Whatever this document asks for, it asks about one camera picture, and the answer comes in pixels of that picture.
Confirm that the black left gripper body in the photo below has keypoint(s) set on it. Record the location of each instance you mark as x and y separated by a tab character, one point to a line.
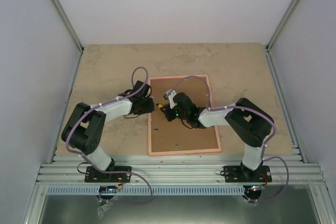
145	108

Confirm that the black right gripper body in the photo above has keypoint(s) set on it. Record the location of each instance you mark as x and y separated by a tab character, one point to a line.
170	117

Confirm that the yellow black pen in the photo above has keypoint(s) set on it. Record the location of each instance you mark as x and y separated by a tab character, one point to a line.
163	107

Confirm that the pink picture frame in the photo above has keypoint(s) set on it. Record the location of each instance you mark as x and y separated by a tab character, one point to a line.
218	142

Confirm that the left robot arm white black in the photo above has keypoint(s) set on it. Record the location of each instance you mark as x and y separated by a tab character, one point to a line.
84	128

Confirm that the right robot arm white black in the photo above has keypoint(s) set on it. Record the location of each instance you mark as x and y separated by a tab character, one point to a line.
253	126

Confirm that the metal sheet front panel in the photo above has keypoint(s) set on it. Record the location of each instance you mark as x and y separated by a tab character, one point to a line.
299	204

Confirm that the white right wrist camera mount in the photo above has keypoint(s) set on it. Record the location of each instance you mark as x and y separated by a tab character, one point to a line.
169	95

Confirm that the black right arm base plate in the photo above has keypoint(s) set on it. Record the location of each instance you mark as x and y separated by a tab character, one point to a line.
242	174

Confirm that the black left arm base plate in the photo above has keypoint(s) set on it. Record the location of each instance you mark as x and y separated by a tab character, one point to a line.
95	176

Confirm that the aluminium rail front beam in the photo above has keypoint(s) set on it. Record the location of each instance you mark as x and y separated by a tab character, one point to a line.
183	170

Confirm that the aluminium side rail right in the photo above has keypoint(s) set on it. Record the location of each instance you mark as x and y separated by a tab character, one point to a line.
288	119

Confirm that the grey slotted cable duct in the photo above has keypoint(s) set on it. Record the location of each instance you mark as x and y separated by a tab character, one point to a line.
158	190

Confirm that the aluminium corner post left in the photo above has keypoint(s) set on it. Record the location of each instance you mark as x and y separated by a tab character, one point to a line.
64	18

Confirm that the aluminium corner post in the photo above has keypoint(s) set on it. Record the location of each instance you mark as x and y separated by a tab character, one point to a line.
64	18
293	4

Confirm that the aluminium corner post right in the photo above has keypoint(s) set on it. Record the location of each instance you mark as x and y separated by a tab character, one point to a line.
293	4

